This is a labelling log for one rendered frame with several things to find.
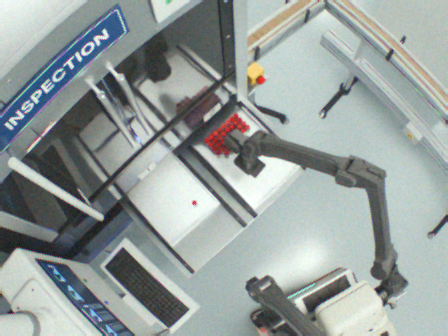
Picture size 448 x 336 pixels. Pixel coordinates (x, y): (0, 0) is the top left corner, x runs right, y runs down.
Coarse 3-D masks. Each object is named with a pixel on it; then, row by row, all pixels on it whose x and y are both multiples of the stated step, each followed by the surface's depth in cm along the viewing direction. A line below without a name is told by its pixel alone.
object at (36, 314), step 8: (16, 312) 96; (24, 312) 96; (32, 312) 103; (40, 312) 106; (48, 312) 108; (0, 320) 80; (8, 320) 84; (16, 320) 88; (24, 320) 92; (32, 320) 95; (40, 320) 101; (48, 320) 106; (56, 320) 109; (0, 328) 78; (8, 328) 81; (16, 328) 85; (24, 328) 90; (32, 328) 94; (40, 328) 98; (48, 328) 105; (56, 328) 107
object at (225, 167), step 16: (240, 112) 198; (256, 128) 196; (208, 160) 190; (224, 160) 193; (272, 160) 192; (224, 176) 190; (240, 176) 191; (272, 176) 191; (288, 176) 189; (240, 192) 189; (256, 192) 189; (272, 192) 189
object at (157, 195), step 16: (176, 160) 194; (160, 176) 192; (176, 176) 192; (192, 176) 191; (128, 192) 191; (144, 192) 191; (160, 192) 191; (176, 192) 190; (192, 192) 190; (208, 192) 187; (144, 208) 189; (160, 208) 189; (176, 208) 189; (192, 208) 189; (208, 208) 188; (160, 224) 187; (176, 224) 187; (192, 224) 187; (176, 240) 182
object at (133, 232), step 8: (136, 224) 224; (128, 232) 224; (136, 232) 235; (120, 240) 223; (136, 240) 247; (144, 240) 261; (112, 248) 223; (104, 256) 223; (88, 264) 212; (96, 264) 222; (96, 272) 235; (104, 272) 248
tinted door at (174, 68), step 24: (216, 0) 116; (192, 24) 118; (216, 24) 128; (144, 48) 110; (168, 48) 119; (192, 48) 130; (216, 48) 142; (120, 72) 110; (144, 72) 120; (168, 72) 131; (192, 72) 144; (216, 72) 158; (120, 96) 120; (144, 96) 132; (168, 96) 145; (192, 96) 159; (168, 120) 160; (144, 144) 160
